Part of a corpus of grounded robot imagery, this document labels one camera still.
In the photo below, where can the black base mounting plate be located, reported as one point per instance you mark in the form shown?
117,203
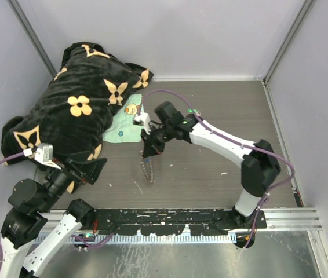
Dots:
164,222

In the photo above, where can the large keyring with small rings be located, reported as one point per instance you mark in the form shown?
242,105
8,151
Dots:
147,169

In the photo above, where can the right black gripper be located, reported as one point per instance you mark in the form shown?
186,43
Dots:
151,147

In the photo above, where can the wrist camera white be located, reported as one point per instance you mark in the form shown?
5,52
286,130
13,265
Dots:
43,154
143,119

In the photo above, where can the black floral plush blanket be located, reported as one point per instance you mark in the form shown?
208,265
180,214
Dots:
79,104

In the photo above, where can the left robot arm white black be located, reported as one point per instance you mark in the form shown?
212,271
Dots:
30,200

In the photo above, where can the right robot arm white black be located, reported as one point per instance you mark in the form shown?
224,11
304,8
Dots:
258,163

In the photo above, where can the aluminium rail with slotted duct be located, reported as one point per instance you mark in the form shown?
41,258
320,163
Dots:
274,219

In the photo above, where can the mint green cartoon cloth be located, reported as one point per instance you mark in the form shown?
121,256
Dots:
123,130

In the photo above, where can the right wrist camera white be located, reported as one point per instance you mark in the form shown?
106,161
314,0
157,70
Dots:
143,119

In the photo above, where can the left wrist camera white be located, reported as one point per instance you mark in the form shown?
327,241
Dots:
43,154

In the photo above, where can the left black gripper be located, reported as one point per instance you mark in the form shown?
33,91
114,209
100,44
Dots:
89,169

